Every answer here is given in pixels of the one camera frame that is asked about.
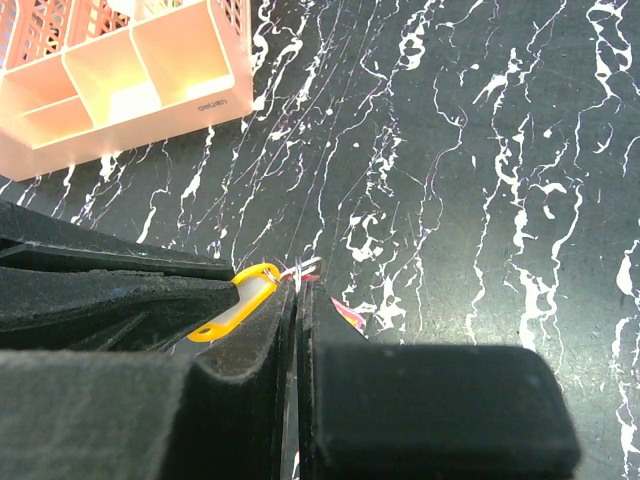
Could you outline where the keyring with pink strap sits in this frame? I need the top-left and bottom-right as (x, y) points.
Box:
(280, 257), (365, 334)

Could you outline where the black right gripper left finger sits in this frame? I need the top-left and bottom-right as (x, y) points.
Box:
(1, 286), (295, 479)

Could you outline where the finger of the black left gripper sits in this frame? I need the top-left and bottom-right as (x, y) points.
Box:
(1, 268), (239, 350)
(1, 200), (235, 280)

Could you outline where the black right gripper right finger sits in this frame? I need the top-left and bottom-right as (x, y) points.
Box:
(297, 279), (581, 479)

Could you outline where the orange plastic desk organizer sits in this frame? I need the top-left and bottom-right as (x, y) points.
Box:
(1, 0), (253, 181)

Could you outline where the yellow key tag with key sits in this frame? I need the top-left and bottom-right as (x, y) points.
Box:
(187, 263), (281, 343)

